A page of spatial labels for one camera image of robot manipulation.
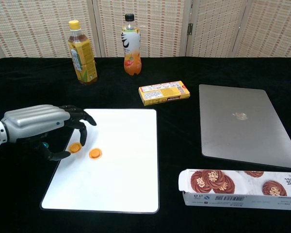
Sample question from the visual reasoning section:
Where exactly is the yellow label tea bottle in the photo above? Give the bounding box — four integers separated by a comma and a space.
67, 20, 98, 86

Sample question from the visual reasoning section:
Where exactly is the orange round magnet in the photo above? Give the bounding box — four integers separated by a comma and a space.
88, 148, 103, 160
69, 143, 82, 154

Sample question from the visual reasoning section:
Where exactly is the long baking paper box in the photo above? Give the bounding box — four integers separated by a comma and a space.
178, 169, 291, 211

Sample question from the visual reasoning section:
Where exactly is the silver closed laptop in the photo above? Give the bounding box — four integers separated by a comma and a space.
198, 84, 291, 170

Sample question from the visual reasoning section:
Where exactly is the orange drink bottle black cap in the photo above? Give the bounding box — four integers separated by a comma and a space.
121, 13, 142, 76

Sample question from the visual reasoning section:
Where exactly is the white magnetic board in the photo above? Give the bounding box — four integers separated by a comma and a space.
40, 108, 160, 215

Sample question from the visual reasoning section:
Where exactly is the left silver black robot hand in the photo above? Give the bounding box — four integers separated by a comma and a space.
1, 104, 97, 162

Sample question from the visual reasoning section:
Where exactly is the black velvet tablecloth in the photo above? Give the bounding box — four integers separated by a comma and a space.
0, 57, 291, 233

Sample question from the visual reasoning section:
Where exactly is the woven folding screen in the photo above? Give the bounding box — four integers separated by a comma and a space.
0, 0, 291, 59

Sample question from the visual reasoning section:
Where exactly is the yellow cardboard box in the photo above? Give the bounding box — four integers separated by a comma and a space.
138, 81, 191, 106

